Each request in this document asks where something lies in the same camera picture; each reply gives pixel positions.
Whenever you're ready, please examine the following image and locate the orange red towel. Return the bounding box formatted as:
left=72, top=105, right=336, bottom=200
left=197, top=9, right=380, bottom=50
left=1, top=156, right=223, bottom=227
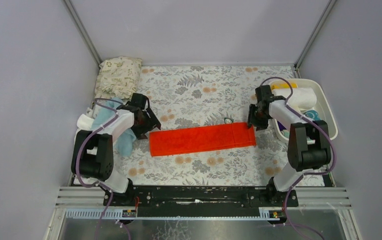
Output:
left=149, top=122, right=257, bottom=157

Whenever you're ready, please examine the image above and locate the teal bunny pattern towel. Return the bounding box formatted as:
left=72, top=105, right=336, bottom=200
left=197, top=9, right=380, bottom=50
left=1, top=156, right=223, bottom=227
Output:
left=304, top=109, right=321, bottom=121

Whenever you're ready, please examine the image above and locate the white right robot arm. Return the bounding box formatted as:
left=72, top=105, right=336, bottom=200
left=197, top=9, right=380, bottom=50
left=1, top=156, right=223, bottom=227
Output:
left=247, top=85, right=332, bottom=192

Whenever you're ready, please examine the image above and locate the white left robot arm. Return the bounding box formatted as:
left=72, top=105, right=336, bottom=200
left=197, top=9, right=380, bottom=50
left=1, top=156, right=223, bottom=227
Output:
left=71, top=93, right=161, bottom=194

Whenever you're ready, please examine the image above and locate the light blue towel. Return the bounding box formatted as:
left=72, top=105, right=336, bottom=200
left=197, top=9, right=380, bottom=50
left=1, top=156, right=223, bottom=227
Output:
left=90, top=97, right=137, bottom=157

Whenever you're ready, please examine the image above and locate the purple rolled towel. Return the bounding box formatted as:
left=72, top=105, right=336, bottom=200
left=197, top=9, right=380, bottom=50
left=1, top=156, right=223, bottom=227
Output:
left=277, top=121, right=287, bottom=131

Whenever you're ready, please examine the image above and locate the pale green rolled towel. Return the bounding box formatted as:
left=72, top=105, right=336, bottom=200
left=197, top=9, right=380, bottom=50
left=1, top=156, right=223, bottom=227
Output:
left=281, top=129, right=290, bottom=138

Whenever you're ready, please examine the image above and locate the yellow rolled towel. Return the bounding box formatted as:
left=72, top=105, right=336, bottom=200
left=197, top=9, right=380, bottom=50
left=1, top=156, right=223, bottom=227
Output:
left=270, top=82, right=298, bottom=90

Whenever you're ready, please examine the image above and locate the floral pattern table mat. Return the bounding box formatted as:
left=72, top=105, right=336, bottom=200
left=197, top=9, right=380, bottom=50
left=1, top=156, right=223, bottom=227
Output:
left=114, top=66, right=293, bottom=186

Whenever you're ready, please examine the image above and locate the white rolled towel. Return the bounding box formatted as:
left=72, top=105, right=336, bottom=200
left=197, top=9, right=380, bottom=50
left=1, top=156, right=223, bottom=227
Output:
left=272, top=87, right=317, bottom=110

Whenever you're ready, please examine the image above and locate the cream leaf print towel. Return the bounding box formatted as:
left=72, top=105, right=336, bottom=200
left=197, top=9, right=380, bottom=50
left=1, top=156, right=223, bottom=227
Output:
left=94, top=56, right=142, bottom=100

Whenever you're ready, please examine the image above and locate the white crumpled towel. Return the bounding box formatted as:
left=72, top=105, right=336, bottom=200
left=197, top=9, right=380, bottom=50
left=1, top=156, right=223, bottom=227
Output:
left=76, top=114, right=94, bottom=131

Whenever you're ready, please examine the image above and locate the white plastic tray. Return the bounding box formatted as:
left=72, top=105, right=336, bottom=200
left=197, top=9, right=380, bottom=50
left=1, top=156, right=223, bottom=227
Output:
left=268, top=78, right=338, bottom=143

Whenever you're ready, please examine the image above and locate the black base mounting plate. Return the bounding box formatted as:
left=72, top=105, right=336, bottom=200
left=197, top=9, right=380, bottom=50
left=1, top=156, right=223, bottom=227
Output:
left=103, top=185, right=299, bottom=213

